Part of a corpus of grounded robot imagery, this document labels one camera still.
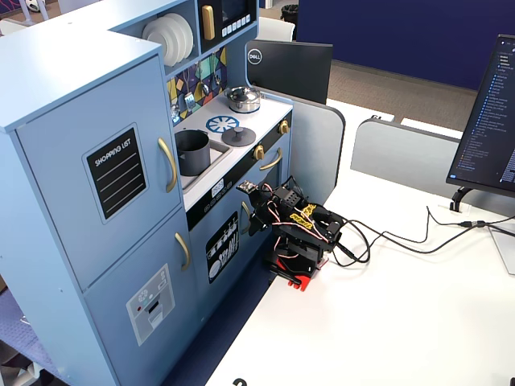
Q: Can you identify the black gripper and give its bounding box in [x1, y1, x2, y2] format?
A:
[248, 183, 307, 238]

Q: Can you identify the dark gray pot lid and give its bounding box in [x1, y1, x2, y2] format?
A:
[220, 125, 258, 148]

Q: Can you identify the red table clamp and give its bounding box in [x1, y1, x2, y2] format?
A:
[263, 257, 329, 294]

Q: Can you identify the white toy sink basin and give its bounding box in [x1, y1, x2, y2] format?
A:
[175, 138, 235, 192]

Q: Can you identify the toy dishwasher door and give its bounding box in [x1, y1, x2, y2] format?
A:
[187, 188, 269, 319]

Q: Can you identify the dark gray toy pot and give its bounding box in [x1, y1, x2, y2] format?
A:
[175, 129, 212, 178]

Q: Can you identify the gray desk divider rounded corner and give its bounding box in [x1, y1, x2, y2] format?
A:
[259, 90, 347, 204]

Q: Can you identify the shiny steel toy pot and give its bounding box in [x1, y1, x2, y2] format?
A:
[227, 96, 262, 115]

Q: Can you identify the hanging toy whisk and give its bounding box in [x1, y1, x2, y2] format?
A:
[169, 78, 182, 125]

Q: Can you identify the hanging toy spatula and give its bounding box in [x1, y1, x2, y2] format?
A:
[183, 62, 201, 113]

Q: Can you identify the hanging toy ladle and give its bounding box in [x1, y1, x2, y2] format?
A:
[200, 55, 213, 97]

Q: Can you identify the hanging toy spoon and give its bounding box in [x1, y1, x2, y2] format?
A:
[212, 51, 223, 88]

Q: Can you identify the black shopping list board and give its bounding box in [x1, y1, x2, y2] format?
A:
[82, 122, 150, 225]

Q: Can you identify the gray desk divider panel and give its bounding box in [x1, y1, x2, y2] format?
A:
[349, 117, 464, 199]

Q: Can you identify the black Dell monitor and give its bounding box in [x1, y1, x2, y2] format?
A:
[244, 39, 335, 106]

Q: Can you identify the white chair back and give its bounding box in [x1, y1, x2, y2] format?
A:
[257, 15, 297, 43]

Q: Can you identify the white toy plate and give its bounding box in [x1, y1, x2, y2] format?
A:
[160, 14, 190, 61]
[141, 18, 175, 68]
[154, 16, 183, 65]
[164, 12, 196, 57]

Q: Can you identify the toy microwave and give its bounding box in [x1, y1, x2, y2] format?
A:
[196, 0, 259, 54]

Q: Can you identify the lower freezer door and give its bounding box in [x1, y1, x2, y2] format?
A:
[82, 207, 203, 386]

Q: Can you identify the black trash bin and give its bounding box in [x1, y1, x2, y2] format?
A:
[280, 3, 300, 25]

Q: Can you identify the upper fridge door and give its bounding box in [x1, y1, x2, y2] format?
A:
[15, 54, 185, 294]

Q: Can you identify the light blue toy kitchen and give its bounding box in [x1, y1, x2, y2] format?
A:
[0, 0, 295, 386]

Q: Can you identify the monitor showing code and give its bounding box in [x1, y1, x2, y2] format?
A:
[445, 34, 515, 199]

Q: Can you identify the silver monitor stand base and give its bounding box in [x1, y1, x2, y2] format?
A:
[488, 224, 515, 277]

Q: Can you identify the gold dishwasher door handle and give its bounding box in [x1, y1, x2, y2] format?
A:
[240, 200, 252, 236]

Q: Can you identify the gold oven door handle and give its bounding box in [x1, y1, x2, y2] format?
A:
[259, 147, 284, 172]

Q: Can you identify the short gold freezer handle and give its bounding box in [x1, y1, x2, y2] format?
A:
[174, 232, 192, 272]

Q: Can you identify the long gold fridge handle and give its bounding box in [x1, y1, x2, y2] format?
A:
[157, 137, 179, 194]

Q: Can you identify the thin black cable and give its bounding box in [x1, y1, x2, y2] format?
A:
[341, 205, 490, 244]

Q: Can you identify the thick black cable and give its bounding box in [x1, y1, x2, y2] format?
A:
[332, 216, 515, 269]

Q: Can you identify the black monitor bracket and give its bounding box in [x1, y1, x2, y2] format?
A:
[449, 186, 476, 214]

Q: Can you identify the gold microwave handle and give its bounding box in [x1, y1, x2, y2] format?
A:
[200, 4, 216, 42]

